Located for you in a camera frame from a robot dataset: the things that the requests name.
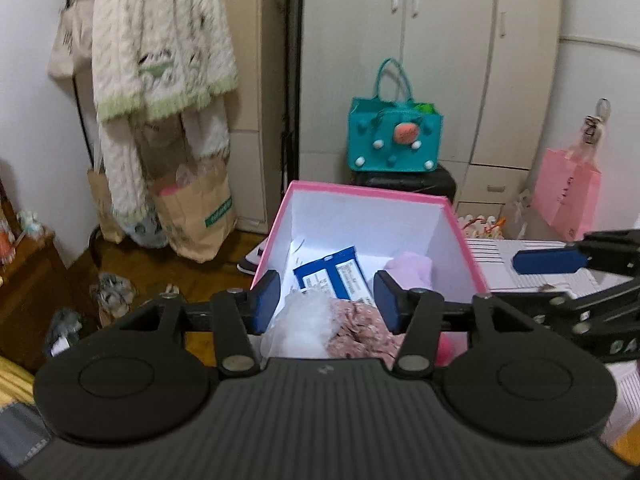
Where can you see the teal and white packet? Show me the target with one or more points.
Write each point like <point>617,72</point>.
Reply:
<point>29,222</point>

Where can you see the beige tall cabinet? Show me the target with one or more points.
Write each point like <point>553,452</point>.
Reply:
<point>255,110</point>

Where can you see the black stool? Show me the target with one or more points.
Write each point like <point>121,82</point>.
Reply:
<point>400,182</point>

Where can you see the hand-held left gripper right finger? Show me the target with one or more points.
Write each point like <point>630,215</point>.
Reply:
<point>386,302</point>

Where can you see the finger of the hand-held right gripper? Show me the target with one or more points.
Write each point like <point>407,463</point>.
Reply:
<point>590,305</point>
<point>545,261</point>

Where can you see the pink floral scrunchie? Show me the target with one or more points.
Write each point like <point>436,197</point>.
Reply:
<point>355,330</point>

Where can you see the striped bedsheet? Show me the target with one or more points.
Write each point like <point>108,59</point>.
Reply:
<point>500,265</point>

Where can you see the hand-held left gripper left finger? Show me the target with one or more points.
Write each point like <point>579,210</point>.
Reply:
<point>267,302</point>

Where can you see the grey plastic bag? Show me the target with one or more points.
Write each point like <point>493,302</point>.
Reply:
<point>65,330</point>

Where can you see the beige canvas tote bag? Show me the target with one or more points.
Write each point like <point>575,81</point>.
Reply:
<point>70,40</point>

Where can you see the narrow brown paper bag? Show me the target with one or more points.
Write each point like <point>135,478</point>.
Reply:
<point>102,205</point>

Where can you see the wooden nightstand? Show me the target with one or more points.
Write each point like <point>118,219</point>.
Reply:
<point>30,285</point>

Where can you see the patterned slippers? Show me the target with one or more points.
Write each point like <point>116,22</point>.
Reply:
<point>112,292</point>

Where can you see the clear plastic bag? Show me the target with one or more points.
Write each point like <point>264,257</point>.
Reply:
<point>305,320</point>

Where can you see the pink paper bag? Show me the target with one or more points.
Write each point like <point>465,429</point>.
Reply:
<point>570,200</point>

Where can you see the teal felt handbag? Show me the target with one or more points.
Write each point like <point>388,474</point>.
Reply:
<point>390,135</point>

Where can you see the cream fleece pajama jacket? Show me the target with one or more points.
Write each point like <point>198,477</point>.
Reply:
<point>160,35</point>

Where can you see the beige wardrobe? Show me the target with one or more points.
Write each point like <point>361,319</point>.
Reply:
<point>450,60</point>

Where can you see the blue wet wipes packet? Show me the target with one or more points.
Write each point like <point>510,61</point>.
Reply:
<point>320,275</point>

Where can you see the dark slipper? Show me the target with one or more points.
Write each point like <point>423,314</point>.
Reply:
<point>250,261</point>

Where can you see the pink storage box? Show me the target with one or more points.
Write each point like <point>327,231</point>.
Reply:
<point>467,260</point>

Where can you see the orange label plastic bottle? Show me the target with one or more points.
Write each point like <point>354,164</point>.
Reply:
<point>5,242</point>

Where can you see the lilac cloth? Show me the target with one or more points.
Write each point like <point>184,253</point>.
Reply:
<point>412,270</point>

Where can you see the yellow blanket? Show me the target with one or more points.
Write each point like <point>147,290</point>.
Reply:
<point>17,385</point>

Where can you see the brown paper bag green label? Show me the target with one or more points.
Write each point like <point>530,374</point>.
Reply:
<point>200,230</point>

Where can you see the black clothes rack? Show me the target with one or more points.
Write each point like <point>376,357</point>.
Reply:
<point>81,120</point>

